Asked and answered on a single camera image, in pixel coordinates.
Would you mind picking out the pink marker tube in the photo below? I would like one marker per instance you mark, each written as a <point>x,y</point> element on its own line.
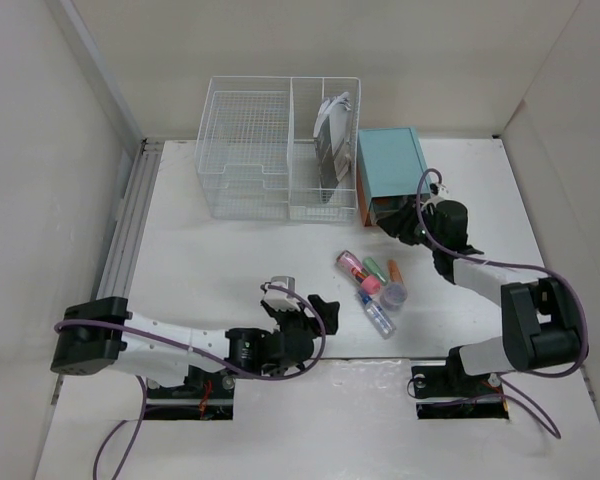
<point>355,270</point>

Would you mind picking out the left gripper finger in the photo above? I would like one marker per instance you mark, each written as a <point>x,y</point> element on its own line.
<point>319,305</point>
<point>331,323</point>

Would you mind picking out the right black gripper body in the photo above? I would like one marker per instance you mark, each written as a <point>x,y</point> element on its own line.
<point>414,230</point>

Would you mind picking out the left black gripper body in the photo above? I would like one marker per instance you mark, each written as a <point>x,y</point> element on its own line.
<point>289,320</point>

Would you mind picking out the orange highlighter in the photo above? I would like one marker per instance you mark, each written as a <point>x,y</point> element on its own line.
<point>394,272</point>

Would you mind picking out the teal orange drawer box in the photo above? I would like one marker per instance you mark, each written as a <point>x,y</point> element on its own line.
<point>389,162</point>

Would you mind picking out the grey white manual booklet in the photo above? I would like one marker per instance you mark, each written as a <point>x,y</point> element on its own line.
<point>331,140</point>

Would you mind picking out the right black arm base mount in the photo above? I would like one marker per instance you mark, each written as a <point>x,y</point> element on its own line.
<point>443,391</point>

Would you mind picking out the aluminium rail frame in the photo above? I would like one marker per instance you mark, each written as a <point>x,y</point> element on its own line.
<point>122,243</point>

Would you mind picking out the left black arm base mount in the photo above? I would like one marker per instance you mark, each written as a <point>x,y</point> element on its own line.
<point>201,397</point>

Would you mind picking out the clear bottle blue cap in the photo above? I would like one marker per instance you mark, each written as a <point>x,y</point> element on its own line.
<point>376,314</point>

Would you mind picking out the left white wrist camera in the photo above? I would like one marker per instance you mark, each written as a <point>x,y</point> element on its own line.
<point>276,294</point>

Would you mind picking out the clear jar of paperclips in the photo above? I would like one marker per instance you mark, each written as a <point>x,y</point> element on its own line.
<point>393,296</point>

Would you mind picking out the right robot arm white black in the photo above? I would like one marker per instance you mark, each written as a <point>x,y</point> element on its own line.
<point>542,320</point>

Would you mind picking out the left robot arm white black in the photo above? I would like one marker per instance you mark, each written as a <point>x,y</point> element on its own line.
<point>104,334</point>

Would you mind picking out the green highlighter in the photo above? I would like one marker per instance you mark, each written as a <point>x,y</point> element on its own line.
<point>374,268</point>

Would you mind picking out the white wire desk organizer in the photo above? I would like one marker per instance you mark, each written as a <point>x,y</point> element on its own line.
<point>255,156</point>

